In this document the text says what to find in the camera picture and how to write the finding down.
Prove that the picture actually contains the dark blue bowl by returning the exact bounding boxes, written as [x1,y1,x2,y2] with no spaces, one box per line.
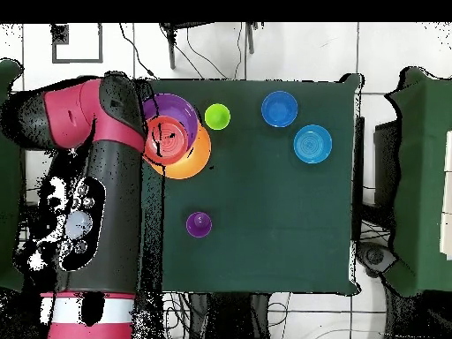
[260,90,299,129]

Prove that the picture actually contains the small orange bowl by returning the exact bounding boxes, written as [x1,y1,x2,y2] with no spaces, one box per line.
[142,115,191,166]

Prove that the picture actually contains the black chair base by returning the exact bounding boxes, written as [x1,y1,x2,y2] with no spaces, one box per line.
[356,241,398,278]

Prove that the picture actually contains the large yellow-orange bowl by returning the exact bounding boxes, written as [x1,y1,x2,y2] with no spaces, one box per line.
[147,121,213,181]

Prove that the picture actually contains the green cup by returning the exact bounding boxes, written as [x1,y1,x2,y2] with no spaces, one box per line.
[204,102,231,131]

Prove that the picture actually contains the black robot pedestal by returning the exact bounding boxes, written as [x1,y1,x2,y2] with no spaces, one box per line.
[188,291,273,339]

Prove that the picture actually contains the purple bowl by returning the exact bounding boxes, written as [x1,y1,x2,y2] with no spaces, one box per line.
[141,93,200,153]

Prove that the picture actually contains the purple cup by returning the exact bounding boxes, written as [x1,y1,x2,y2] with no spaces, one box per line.
[185,211,214,238]

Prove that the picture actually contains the black square floor frame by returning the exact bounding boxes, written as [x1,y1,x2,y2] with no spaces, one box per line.
[51,23,104,64]

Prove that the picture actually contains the flat-bottomed light blue bowl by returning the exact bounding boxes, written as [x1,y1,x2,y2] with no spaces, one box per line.
[292,124,334,165]

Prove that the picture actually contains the dark green tablecloth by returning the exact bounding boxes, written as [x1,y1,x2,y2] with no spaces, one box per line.
[139,72,361,294]

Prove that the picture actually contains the black tripod stand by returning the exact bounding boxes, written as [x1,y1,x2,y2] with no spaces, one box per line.
[159,21,260,71]

